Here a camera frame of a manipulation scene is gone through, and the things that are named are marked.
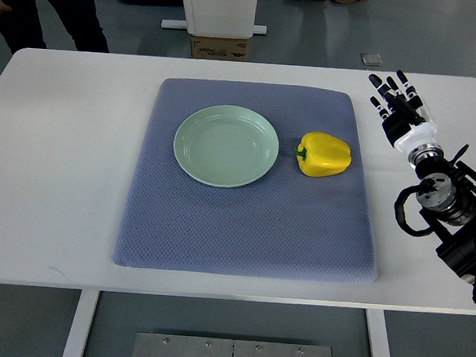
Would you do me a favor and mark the cardboard box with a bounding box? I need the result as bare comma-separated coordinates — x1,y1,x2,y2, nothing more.
190,36,249,62

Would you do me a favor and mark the white table leg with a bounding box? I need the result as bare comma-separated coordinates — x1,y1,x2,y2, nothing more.
62,289,99,357
366,309,390,357

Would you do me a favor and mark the left white table leg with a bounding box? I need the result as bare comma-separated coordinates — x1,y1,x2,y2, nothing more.
62,289,99,357

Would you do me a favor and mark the person in dark trousers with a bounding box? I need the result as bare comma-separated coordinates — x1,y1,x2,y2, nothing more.
0,0,109,53

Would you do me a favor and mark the white pedestal machine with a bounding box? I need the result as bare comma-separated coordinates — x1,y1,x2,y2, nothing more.
161,0,267,39

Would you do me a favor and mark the right white table leg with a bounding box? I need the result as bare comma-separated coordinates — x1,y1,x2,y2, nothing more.
366,309,390,357

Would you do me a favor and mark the grey floor plate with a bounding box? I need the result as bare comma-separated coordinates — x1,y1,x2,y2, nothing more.
360,52,383,68

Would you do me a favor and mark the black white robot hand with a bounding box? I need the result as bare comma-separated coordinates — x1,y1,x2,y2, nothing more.
368,70,437,154

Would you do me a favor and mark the yellow bell pepper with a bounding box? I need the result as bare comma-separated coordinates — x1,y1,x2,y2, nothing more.
294,132,352,178

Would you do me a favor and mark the blue-grey quilted mat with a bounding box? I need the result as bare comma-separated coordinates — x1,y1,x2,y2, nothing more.
111,73,393,286

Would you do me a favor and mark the light green plate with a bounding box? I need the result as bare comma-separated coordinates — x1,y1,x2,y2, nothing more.
173,105,280,188

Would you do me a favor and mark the metal base plate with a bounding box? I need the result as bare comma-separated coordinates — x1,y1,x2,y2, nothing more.
131,333,332,357

